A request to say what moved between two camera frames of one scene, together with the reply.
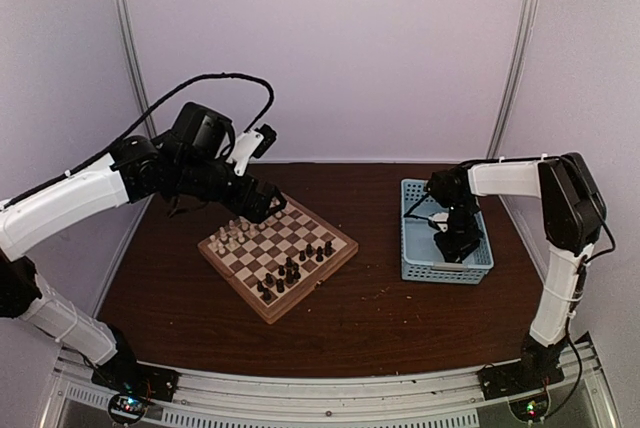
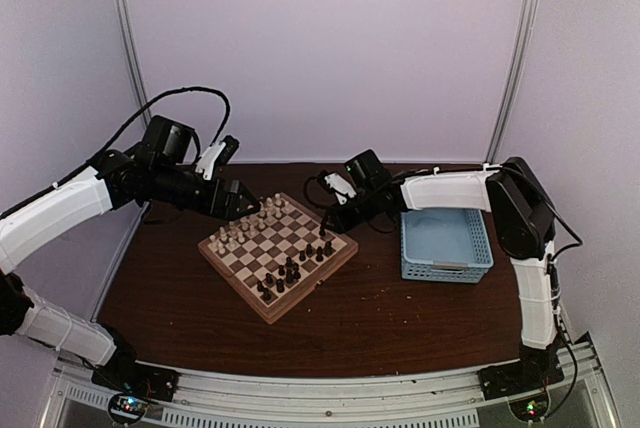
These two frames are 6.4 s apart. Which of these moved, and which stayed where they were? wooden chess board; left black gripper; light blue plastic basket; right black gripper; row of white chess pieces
Moved: right black gripper; left black gripper
Stayed: wooden chess board; row of white chess pieces; light blue plastic basket
